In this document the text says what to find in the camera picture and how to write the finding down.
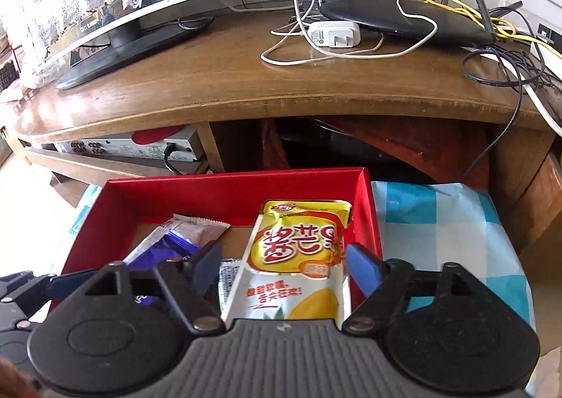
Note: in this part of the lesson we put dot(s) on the grey snack packet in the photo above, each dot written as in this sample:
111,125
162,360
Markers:
197,231

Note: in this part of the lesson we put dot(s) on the silver receiver unit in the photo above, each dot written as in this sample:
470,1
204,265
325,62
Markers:
118,147

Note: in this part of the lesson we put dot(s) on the white wafer roll packet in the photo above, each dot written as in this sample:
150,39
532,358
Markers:
229,288

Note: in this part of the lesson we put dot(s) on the red cardboard box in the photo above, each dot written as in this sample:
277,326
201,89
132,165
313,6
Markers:
219,196

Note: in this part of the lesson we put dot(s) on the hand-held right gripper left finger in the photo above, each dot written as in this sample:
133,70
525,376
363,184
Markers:
206,265

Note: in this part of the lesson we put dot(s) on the wooden media stand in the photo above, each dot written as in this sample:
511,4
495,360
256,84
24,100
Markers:
219,73

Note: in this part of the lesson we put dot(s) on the blue white checked tablecloth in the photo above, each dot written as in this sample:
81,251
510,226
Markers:
439,240

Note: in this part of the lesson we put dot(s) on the purple wafer biscuit packet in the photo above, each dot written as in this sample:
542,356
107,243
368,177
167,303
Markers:
162,251

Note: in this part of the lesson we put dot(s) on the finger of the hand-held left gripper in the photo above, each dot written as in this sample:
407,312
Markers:
22,310
66,284

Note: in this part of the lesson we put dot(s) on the white power strip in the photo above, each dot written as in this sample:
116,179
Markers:
546,55

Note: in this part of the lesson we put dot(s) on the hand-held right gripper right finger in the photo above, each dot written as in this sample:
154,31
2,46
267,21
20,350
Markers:
362,266

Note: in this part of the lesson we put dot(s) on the yellow mango snack packet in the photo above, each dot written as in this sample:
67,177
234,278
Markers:
298,248

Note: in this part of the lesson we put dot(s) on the dark red round lid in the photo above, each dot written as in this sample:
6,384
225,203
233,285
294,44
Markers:
160,134

